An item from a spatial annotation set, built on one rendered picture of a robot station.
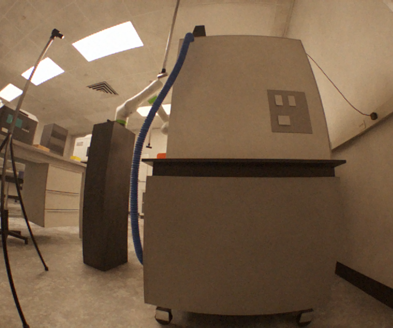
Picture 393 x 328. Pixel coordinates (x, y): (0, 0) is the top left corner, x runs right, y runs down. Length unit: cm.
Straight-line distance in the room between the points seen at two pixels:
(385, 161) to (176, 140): 110
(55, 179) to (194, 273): 161
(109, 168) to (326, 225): 134
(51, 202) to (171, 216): 148
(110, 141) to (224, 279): 116
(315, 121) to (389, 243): 78
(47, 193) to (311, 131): 202
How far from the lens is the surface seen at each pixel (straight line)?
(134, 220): 73
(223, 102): 78
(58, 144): 450
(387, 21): 126
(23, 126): 182
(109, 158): 139
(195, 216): 66
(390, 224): 117
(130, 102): 157
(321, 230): 76
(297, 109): 82
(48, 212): 195
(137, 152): 74
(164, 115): 197
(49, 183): 193
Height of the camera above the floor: 59
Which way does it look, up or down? 11 degrees up
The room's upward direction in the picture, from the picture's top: 2 degrees clockwise
